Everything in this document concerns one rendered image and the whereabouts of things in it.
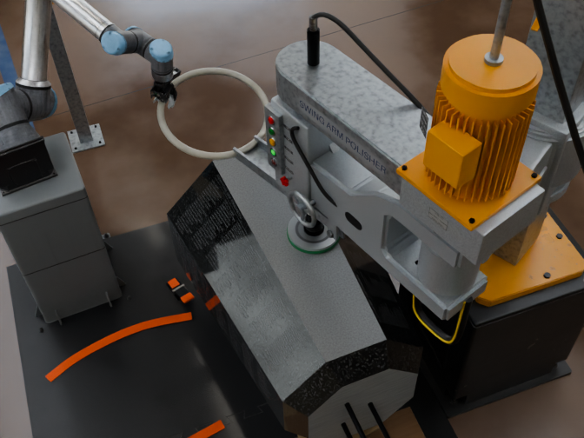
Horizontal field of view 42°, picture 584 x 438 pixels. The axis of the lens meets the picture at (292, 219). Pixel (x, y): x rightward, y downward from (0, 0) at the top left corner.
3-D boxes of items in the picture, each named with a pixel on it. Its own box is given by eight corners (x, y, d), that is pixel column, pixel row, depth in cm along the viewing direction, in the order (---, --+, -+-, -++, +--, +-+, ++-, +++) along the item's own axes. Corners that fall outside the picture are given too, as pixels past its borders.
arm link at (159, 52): (158, 33, 308) (177, 45, 306) (160, 54, 319) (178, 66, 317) (142, 46, 304) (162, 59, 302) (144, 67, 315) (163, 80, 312)
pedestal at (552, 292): (501, 268, 405) (531, 172, 348) (571, 373, 365) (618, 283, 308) (387, 306, 392) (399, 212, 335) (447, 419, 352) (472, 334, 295)
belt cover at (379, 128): (533, 228, 221) (546, 189, 208) (473, 274, 211) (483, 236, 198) (316, 67, 270) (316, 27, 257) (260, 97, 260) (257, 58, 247)
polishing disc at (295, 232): (283, 248, 306) (283, 246, 305) (291, 208, 319) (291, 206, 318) (336, 254, 303) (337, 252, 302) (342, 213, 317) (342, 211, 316)
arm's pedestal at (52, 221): (39, 336, 385) (-17, 229, 320) (19, 264, 415) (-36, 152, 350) (135, 301, 397) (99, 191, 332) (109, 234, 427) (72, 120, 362)
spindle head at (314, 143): (381, 214, 283) (391, 124, 248) (337, 244, 274) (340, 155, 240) (318, 160, 301) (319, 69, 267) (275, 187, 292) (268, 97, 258)
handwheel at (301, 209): (334, 222, 277) (335, 195, 265) (312, 237, 273) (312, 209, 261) (307, 199, 285) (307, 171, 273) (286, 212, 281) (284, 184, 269)
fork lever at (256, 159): (374, 217, 286) (374, 208, 282) (335, 244, 278) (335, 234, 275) (264, 140, 328) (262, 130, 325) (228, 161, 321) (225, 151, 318)
